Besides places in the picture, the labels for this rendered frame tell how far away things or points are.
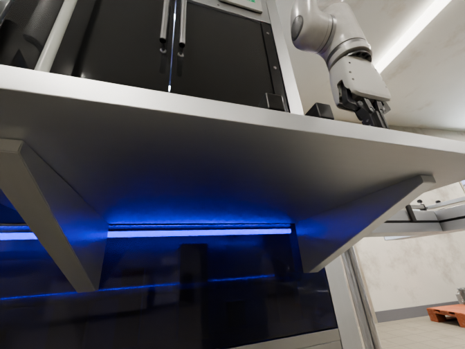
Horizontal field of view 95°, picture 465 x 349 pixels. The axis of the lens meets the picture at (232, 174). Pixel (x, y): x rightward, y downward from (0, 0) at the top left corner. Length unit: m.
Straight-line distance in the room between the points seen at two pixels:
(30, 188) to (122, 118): 0.13
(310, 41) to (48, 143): 0.49
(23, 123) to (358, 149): 0.30
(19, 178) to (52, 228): 0.09
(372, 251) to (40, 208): 3.88
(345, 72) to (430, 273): 4.26
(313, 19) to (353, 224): 0.42
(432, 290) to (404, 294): 0.50
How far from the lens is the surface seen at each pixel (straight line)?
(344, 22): 0.60
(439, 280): 4.71
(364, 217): 0.47
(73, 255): 0.39
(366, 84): 0.50
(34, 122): 0.22
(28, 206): 0.30
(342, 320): 0.70
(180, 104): 0.18
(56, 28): 0.81
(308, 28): 0.55
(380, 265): 3.98
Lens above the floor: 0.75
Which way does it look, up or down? 24 degrees up
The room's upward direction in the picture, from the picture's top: 4 degrees counter-clockwise
